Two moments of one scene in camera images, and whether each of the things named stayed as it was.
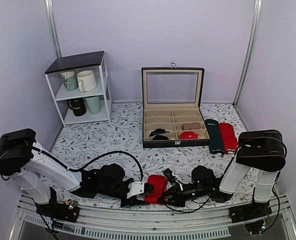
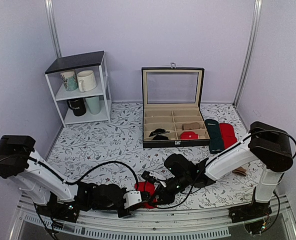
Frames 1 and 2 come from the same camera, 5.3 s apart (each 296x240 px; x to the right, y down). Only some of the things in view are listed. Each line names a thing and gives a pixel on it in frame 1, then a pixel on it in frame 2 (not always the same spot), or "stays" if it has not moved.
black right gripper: [175, 194] to [165, 198]
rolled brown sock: [190, 126] stays
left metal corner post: [50, 13] stays
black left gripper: [133, 201] to [130, 209]
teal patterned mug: [70, 79] stays
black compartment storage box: [171, 98] stays
